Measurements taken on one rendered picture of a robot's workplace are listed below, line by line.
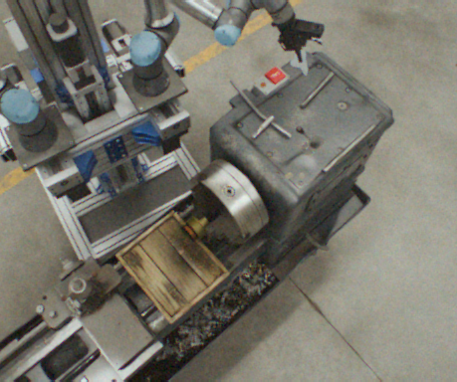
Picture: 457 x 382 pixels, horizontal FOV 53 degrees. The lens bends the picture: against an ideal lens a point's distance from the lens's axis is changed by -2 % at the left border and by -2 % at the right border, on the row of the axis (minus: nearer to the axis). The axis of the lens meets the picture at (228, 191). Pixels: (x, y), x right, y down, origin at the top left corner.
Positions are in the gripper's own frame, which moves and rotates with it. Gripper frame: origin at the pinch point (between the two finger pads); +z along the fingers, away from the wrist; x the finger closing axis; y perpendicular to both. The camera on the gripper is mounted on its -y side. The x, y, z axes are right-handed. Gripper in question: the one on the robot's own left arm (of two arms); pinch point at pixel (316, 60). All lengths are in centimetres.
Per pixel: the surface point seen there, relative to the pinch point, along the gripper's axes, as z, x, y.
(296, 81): 10.7, -1.2, 15.5
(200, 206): 10, 59, 29
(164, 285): 28, 87, 46
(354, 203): 94, 4, 23
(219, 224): 18, 61, 25
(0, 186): 11, 70, 217
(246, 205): 15, 53, 13
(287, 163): 15.9, 33.9, 5.4
